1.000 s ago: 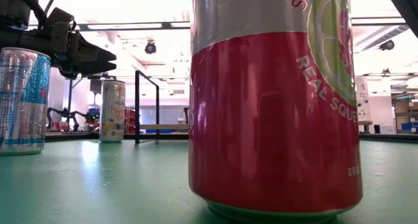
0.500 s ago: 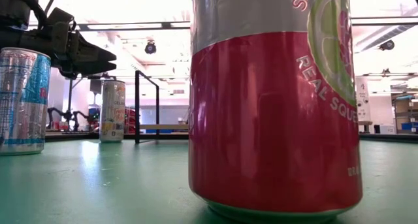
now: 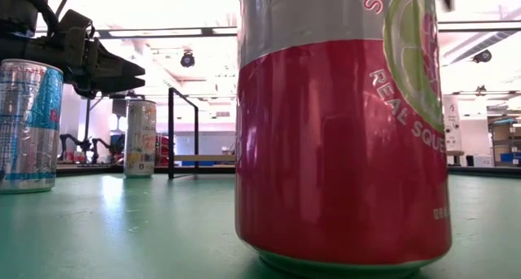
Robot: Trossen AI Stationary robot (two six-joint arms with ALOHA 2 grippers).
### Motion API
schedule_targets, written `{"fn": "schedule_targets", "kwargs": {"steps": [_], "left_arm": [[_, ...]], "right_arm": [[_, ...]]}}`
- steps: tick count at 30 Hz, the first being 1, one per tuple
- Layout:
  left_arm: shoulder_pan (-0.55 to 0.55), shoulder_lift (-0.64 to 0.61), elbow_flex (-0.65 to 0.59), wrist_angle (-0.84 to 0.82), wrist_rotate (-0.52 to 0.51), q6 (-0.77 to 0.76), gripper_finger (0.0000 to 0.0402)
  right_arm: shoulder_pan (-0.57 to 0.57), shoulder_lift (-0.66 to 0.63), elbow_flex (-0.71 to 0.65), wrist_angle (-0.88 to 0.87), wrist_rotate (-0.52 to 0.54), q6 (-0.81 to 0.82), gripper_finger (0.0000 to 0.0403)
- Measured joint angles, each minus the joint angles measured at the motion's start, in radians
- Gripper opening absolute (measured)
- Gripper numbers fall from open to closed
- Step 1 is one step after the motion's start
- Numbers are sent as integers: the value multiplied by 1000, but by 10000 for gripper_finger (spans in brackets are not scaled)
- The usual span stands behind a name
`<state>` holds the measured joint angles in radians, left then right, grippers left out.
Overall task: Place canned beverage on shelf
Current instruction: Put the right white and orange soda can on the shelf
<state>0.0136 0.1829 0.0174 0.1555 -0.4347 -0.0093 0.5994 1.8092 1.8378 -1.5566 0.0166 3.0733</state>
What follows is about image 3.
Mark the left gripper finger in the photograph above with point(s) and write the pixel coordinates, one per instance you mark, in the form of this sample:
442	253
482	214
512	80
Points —
114	69
122	85

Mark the white Celsius can black lid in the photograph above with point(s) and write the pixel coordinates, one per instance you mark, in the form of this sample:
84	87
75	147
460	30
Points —
140	140

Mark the blue silver Red Bull can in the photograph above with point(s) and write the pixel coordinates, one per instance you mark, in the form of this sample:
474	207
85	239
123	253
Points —
28	124

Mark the red Spindrift can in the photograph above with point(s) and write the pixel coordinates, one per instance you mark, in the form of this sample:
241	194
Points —
342	149

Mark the black background robot arm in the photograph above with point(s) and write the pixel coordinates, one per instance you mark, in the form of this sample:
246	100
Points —
75	145
102	146

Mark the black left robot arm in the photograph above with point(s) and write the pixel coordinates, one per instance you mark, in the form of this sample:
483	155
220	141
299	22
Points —
20	49

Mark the storage shelf with boxes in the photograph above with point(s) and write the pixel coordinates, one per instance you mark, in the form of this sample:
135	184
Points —
504	140

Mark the red bin rack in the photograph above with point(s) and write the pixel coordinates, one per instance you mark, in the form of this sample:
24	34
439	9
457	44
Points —
162	151

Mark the white building column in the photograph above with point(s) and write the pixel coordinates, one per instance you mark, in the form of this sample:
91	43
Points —
452	124

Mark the wooden workbench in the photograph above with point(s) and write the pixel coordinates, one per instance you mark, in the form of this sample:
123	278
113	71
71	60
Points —
455	153

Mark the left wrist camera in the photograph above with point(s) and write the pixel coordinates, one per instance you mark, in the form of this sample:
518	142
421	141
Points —
75	20

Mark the wooden shelf black metal frame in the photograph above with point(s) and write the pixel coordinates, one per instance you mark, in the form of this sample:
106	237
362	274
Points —
171	128

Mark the black ceiling camera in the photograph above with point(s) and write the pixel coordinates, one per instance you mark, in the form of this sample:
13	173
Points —
482	56
187	59

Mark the black table frame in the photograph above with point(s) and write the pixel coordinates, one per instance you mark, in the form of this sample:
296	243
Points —
102	170

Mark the black overhead frame bar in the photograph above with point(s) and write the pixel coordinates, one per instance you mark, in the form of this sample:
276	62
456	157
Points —
208	31

